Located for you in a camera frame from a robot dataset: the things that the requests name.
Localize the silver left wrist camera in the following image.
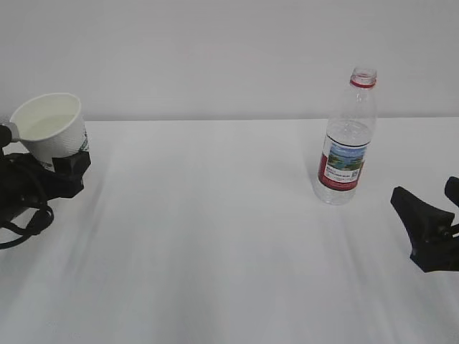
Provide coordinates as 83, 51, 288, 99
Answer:
1, 122, 20, 143

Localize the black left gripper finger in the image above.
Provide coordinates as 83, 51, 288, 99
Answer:
52, 151, 91, 181

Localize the clear Nongfu Spring water bottle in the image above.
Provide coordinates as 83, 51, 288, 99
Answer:
313, 67, 377, 205

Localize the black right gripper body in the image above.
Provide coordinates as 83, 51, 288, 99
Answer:
410, 224, 458, 272

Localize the white paper cup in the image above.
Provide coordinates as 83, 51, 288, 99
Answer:
10, 92, 89, 172

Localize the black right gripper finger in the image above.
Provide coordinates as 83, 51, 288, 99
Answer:
390, 186, 455, 247
444, 176, 459, 206

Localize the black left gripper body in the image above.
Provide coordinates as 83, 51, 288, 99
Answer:
1, 153, 84, 215

